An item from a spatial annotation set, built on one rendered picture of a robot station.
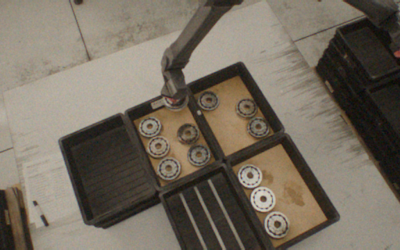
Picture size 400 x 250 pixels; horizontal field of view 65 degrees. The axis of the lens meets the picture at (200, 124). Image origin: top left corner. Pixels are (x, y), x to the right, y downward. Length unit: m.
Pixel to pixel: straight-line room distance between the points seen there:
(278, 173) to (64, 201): 0.99
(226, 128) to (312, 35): 1.66
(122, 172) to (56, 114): 0.55
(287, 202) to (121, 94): 1.00
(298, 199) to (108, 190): 0.81
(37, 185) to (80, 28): 1.69
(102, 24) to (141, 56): 1.21
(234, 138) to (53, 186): 0.89
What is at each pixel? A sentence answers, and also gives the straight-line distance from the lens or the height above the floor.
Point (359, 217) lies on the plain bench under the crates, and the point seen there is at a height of 0.70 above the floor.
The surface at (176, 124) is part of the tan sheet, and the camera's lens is 1.48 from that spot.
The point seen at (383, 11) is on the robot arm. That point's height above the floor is 1.37.
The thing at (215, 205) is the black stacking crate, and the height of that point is 0.83.
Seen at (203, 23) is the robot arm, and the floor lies 1.54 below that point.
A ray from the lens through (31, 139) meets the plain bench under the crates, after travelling 1.81.
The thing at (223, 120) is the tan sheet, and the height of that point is 0.83.
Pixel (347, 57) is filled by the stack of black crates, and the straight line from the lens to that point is 2.20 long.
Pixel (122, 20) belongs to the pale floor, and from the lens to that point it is 2.99.
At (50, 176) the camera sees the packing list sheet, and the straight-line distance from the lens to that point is 1.70.
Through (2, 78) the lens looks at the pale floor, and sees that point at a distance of 3.05.
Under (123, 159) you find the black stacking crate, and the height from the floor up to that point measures 0.83.
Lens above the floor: 2.19
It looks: 67 degrees down
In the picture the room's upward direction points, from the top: 3 degrees counter-clockwise
